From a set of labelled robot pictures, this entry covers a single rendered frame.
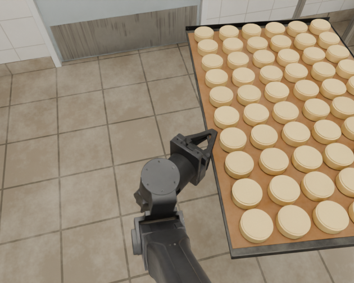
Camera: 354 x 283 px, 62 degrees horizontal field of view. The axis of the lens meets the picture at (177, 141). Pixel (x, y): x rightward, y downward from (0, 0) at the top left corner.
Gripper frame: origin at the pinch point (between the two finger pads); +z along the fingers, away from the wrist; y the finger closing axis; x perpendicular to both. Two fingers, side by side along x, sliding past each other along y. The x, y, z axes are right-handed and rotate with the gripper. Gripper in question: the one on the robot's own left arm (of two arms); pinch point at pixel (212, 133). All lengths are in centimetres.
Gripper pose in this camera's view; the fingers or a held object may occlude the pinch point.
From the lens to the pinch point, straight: 58.9
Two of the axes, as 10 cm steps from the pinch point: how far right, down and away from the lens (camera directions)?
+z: 6.3, -6.3, 4.4
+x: 7.7, 5.2, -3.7
